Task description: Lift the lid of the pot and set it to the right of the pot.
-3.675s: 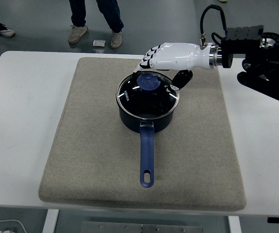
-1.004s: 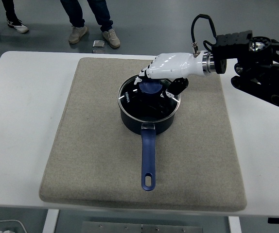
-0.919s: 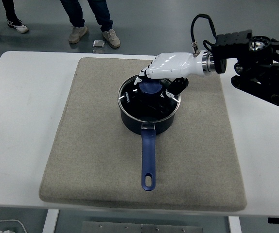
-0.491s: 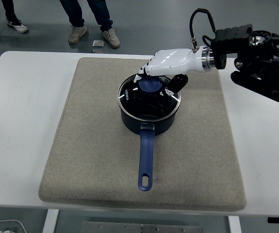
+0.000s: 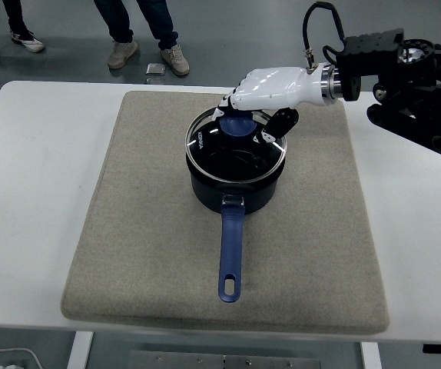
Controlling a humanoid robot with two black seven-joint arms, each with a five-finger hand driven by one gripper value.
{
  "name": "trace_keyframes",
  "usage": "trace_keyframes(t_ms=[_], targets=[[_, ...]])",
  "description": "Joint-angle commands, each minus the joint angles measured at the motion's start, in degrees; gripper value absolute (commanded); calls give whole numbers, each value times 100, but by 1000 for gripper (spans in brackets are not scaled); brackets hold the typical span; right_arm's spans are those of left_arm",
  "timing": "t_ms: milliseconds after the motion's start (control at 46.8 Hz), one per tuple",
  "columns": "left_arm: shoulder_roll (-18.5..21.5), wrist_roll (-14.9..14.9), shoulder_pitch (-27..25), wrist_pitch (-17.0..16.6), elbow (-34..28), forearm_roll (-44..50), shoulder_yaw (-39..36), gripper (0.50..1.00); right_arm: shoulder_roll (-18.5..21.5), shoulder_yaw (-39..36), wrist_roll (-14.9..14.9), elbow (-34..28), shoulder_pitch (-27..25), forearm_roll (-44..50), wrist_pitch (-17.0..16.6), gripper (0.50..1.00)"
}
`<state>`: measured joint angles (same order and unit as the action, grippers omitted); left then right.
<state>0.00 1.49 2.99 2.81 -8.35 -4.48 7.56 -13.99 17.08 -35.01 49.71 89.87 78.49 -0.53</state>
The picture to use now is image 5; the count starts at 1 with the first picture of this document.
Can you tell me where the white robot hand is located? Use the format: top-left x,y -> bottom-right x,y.
211,65 -> 328,145

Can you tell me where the white rimmed bin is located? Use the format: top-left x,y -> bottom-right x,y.
0,347 -> 41,369

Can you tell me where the dark pot with blue handle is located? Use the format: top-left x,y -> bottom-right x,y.
187,153 -> 283,304

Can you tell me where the beige fabric mat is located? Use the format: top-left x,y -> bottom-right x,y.
59,90 -> 390,334

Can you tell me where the glass lid with blue knob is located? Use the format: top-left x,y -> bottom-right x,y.
184,106 -> 288,183

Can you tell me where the white table leg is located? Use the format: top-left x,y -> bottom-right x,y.
67,331 -> 95,369
360,341 -> 383,369

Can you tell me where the person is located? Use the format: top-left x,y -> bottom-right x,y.
93,0 -> 191,77
0,0 -> 46,75

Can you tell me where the grey metal plate with screws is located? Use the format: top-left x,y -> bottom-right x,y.
127,349 -> 322,369

